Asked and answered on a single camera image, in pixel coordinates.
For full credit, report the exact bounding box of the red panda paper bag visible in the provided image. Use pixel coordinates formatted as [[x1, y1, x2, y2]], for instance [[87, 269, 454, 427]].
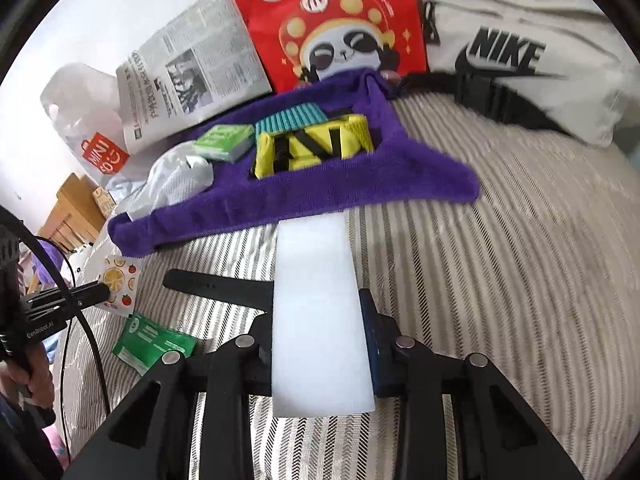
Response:
[[234, 0, 427, 92]]

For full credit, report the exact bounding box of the fruit print packet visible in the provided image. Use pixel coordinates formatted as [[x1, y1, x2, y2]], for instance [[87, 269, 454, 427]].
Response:
[[81, 254, 142, 318]]

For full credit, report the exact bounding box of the dark green wipes packet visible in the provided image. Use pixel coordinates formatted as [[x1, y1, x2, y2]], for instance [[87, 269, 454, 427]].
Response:
[[112, 313, 198, 376]]

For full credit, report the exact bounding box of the brown cardboard box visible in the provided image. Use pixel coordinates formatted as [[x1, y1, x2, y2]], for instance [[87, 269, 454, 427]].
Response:
[[38, 174, 116, 254]]

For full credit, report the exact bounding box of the white cloth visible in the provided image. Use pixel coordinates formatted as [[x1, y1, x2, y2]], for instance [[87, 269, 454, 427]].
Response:
[[115, 141, 214, 221]]

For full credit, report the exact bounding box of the white Nike waist bag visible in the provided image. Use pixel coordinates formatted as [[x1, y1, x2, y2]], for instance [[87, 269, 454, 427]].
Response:
[[422, 0, 639, 146]]

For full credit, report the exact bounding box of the white sponge block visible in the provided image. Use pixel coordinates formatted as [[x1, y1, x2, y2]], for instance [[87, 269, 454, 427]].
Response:
[[271, 211, 375, 417]]

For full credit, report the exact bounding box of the folded newspaper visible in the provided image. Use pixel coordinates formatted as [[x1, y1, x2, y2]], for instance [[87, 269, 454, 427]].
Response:
[[116, 0, 271, 155]]

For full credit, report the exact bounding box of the purple towel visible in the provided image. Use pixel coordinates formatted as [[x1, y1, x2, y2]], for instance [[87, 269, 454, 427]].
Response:
[[107, 70, 480, 257]]

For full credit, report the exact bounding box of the yellow black strap roll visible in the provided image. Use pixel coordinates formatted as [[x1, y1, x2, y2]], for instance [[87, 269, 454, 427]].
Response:
[[252, 112, 377, 181]]

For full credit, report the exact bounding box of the person's hand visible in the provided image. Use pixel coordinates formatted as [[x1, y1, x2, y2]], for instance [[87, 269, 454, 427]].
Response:
[[0, 342, 54, 410]]

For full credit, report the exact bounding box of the black cable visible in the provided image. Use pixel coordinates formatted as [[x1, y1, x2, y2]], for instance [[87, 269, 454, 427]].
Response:
[[0, 206, 113, 418]]

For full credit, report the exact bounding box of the light green tissue pack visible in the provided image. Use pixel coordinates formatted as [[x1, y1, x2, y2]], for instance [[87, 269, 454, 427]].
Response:
[[193, 125, 255, 162]]

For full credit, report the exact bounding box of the teal ribbed fabric pouch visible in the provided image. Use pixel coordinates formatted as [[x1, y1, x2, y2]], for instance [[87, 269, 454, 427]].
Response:
[[254, 103, 328, 136]]

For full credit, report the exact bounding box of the dark green watch strap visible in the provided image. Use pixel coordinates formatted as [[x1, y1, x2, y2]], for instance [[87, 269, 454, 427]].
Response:
[[162, 268, 276, 313]]

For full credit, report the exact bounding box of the purple plush toy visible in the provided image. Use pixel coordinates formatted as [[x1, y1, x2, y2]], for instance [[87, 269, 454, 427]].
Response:
[[24, 235, 66, 287]]

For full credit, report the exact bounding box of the striped quilt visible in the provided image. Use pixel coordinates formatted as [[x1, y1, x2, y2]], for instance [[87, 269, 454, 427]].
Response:
[[64, 94, 639, 479]]

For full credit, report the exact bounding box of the white Miniso plastic bag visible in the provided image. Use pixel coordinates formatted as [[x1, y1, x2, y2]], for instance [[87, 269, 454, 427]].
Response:
[[40, 63, 171, 202]]

